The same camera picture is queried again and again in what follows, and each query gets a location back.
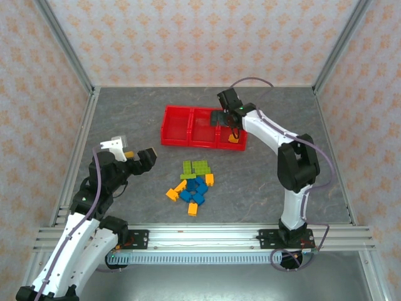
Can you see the narrow orange lego brick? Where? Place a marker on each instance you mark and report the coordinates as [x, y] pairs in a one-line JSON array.
[[180, 186]]

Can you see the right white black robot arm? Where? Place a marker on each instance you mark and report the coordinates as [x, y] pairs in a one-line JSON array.
[[294, 207]]

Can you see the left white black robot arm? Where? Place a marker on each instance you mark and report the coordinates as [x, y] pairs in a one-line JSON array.
[[72, 244]]

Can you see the small green lego brick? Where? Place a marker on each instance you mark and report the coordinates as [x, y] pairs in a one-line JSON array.
[[187, 166]]

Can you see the narrow green lego brick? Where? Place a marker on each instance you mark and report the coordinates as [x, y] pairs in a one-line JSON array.
[[188, 176]]

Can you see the large green lego brick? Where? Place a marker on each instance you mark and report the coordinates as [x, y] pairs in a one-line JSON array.
[[202, 167]]

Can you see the left arm white wrist camera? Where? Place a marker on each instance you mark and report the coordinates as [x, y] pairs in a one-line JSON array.
[[112, 145]]

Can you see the aluminium table side rail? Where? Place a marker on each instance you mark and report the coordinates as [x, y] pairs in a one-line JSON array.
[[328, 125], [76, 150]]

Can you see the aluminium corner post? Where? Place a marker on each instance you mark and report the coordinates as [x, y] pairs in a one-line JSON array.
[[65, 50], [343, 44]]

